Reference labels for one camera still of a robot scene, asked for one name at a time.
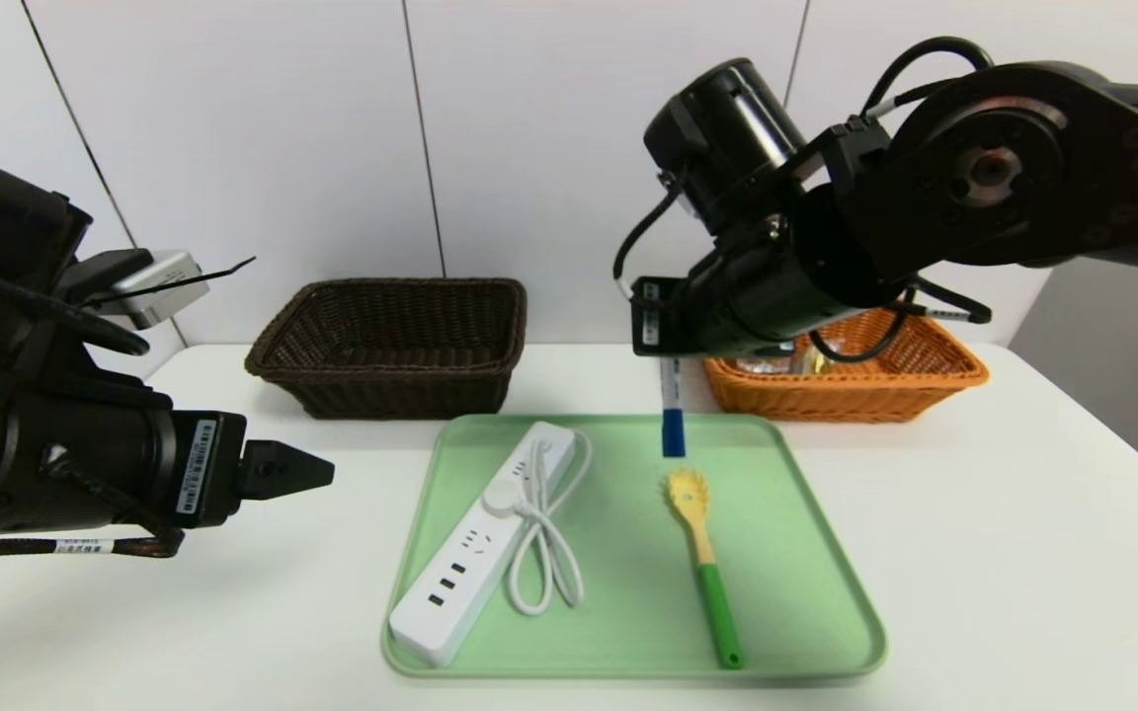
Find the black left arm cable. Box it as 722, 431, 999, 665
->
0, 252, 151, 357

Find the thin black zip tie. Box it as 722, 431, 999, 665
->
85, 256, 258, 308

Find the white power cord with plug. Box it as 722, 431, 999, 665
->
482, 430, 593, 617

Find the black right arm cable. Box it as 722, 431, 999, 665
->
806, 276, 994, 365

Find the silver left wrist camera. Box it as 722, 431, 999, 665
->
65, 249, 210, 331

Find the braided cable with white label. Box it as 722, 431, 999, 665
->
0, 525, 185, 560

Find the white power strip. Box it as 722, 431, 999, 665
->
388, 422, 578, 669

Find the orange wicker basket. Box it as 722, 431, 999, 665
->
702, 306, 990, 424

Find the dark brown wicker basket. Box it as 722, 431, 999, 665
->
244, 277, 528, 421

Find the yellow spatula green handle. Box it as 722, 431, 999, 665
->
666, 469, 746, 672

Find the dark snack packet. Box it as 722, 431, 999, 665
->
737, 344, 835, 378

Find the white marker blue cap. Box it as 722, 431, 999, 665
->
660, 356, 688, 459

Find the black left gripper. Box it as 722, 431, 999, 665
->
39, 394, 336, 533

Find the light green plastic tray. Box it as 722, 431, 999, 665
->
381, 413, 888, 682

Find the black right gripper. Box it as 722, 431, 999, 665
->
630, 276, 717, 356

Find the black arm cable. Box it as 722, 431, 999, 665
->
0, 252, 151, 357
806, 276, 994, 365

